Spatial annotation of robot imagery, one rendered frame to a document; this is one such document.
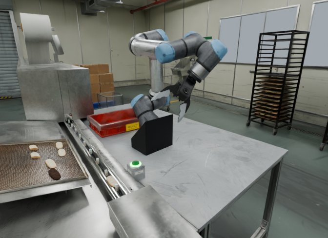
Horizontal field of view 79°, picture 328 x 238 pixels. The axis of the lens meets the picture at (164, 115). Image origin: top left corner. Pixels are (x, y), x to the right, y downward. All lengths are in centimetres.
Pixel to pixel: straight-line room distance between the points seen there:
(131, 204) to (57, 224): 30
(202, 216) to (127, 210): 30
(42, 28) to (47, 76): 75
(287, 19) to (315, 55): 95
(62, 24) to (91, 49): 121
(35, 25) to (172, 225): 222
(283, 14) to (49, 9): 686
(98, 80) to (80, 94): 383
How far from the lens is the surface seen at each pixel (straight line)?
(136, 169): 102
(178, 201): 94
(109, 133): 160
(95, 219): 91
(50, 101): 190
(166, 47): 79
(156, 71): 127
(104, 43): 864
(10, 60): 813
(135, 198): 81
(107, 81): 582
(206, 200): 96
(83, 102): 194
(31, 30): 249
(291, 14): 520
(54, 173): 104
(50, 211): 101
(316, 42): 494
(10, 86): 820
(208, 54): 81
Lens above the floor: 143
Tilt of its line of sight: 17 degrees down
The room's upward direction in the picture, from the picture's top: straight up
